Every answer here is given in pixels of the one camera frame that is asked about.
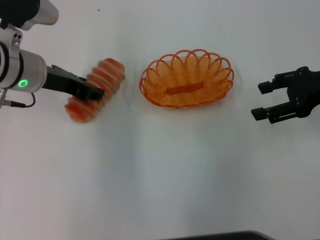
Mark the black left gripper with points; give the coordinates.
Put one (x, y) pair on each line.
(60, 80)

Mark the orange woven plastic basket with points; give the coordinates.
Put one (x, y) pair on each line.
(187, 80)

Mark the orange sliced bread loaf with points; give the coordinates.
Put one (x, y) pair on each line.
(82, 111)

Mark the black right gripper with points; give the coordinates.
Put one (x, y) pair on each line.
(305, 92)

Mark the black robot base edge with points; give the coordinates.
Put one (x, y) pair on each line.
(225, 236)

